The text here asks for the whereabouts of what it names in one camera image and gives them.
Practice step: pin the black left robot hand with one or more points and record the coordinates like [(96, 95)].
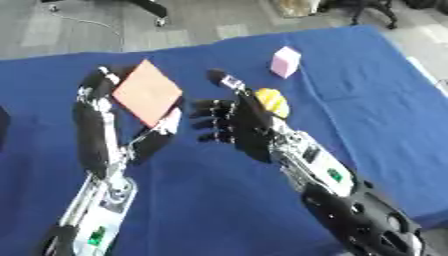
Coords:
[(92, 133)]

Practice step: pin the black office chair base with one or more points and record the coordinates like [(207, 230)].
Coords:
[(149, 8)]

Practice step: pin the yellow toy fruit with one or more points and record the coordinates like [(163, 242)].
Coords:
[(274, 100)]

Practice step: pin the dark box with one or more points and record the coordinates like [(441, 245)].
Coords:
[(3, 126)]

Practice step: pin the tan bag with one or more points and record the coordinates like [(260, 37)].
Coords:
[(296, 7)]

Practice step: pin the orange square block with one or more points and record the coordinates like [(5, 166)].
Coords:
[(148, 93)]

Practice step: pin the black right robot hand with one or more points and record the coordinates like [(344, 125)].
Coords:
[(251, 130)]

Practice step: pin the pink cube block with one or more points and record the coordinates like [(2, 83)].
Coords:
[(285, 62)]

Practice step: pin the black chair legs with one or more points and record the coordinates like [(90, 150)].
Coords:
[(373, 11)]

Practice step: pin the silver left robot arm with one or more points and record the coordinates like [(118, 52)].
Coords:
[(93, 216)]

